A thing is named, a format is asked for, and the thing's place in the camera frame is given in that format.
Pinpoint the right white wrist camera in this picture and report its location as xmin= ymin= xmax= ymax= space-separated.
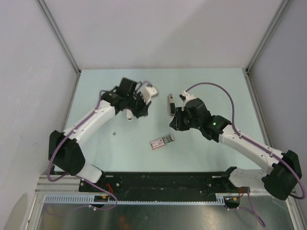
xmin=179 ymin=91 xmax=196 ymax=109

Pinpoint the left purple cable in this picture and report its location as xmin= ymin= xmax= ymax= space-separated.
xmin=47 ymin=81 xmax=154 ymax=183

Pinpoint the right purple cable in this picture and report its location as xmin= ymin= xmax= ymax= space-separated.
xmin=186 ymin=82 xmax=303 ymax=228

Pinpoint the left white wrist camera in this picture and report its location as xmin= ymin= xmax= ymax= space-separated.
xmin=140 ymin=84 xmax=159 ymax=104

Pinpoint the grey slotted cable duct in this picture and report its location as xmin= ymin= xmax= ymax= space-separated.
xmin=43 ymin=193 xmax=227 ymax=206

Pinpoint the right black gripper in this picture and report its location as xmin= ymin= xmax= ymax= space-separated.
xmin=169 ymin=106 xmax=201 ymax=131

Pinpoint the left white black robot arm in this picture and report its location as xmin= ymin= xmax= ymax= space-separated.
xmin=47 ymin=78 xmax=158 ymax=192

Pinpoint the purple cable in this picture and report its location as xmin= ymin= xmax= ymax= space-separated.
xmin=186 ymin=82 xmax=303 ymax=228
xmin=47 ymin=81 xmax=154 ymax=183

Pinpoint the aluminium corner post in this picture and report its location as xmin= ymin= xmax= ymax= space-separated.
xmin=246 ymin=0 xmax=292 ymax=72
xmin=35 ymin=0 xmax=81 ymax=74

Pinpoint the aluminium frame rail front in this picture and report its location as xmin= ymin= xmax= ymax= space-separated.
xmin=35 ymin=175 xmax=295 ymax=195

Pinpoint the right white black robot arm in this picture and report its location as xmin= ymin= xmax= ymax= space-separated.
xmin=169 ymin=94 xmax=302 ymax=200

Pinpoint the red white staple box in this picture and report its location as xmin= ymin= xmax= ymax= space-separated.
xmin=150 ymin=134 xmax=175 ymax=150

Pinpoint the left aluminium corner post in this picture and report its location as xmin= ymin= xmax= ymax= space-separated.
xmin=35 ymin=0 xmax=81 ymax=74

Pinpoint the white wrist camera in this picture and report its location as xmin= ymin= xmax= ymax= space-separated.
xmin=140 ymin=84 xmax=159 ymax=104
xmin=179 ymin=91 xmax=196 ymax=109

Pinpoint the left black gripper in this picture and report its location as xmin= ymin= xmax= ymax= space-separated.
xmin=126 ymin=91 xmax=151 ymax=118

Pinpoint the right aluminium corner post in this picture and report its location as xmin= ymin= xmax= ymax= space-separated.
xmin=246 ymin=0 xmax=292 ymax=72

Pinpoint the white stapler top cover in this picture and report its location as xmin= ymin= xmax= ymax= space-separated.
xmin=126 ymin=110 xmax=134 ymax=122

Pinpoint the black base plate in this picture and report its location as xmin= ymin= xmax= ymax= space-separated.
xmin=79 ymin=172 xmax=247 ymax=203

